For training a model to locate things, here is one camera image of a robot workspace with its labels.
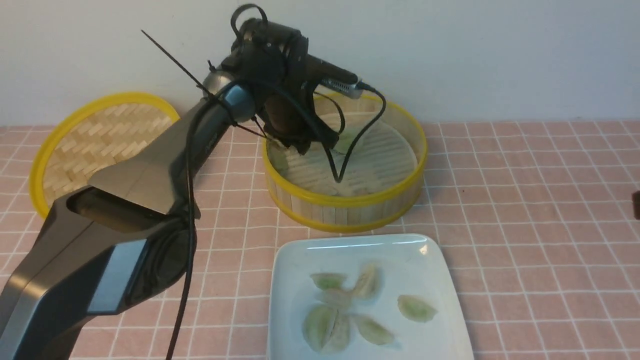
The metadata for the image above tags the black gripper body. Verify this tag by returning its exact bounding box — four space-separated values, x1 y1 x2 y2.
221 18 359 155

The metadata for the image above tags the green dumpling steamer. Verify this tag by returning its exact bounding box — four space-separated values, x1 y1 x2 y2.
333 126 366 156

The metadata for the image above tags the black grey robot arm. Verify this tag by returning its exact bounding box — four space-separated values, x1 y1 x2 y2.
1 18 361 360

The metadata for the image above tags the green dumpling plate upper left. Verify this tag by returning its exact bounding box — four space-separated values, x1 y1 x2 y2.
310 272 347 291

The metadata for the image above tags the pale dumpling plate upright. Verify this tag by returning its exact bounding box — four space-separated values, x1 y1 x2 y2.
350 263 380 300

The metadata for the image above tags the pale dumpling plate centre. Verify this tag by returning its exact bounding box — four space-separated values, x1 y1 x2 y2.
316 288 353 310

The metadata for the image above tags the white square plate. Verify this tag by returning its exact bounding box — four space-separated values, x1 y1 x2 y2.
267 234 474 360

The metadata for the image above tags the large green dumpling plate bottom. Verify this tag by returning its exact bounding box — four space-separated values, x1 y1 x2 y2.
302 304 351 354

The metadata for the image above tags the green dumpling plate right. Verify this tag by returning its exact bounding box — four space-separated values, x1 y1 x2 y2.
397 294 438 323

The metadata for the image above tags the green dumpling plate bottom centre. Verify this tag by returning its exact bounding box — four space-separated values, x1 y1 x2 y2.
354 314 396 346

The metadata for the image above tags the bamboo steamer basket yellow rim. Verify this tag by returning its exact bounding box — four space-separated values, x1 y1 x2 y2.
262 102 429 233

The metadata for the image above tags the woven bamboo steamer lid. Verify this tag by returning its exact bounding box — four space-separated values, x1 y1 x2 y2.
29 92 179 218

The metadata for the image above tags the pink checked tablecloth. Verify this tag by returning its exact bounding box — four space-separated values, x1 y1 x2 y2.
0 120 640 360

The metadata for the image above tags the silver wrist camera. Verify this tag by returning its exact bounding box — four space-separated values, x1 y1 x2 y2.
320 77 364 100

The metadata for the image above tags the black cable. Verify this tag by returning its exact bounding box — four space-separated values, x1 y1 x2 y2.
165 4 388 360

